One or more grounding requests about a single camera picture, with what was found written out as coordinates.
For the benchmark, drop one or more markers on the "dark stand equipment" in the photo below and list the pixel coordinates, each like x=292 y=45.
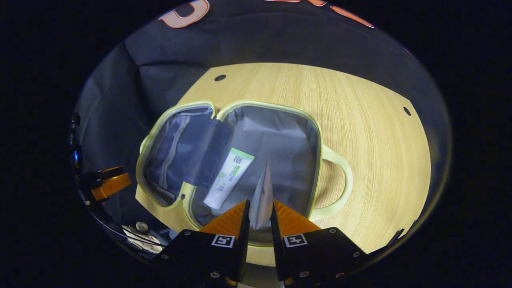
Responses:
x=76 y=156

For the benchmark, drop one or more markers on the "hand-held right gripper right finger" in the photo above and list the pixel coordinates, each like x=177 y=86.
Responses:
x=298 y=258

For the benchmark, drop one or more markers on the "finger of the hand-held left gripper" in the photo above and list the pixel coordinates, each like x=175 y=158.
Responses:
x=112 y=186
x=98 y=176

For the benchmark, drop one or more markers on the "white and green tube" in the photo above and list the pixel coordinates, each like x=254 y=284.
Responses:
x=228 y=178

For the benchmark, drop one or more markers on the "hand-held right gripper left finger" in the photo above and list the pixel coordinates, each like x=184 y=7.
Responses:
x=224 y=260

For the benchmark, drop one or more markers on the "silver tube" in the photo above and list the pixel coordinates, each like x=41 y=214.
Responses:
x=262 y=200

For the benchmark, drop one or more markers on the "black table clamp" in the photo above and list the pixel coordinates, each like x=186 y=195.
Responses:
x=399 y=234

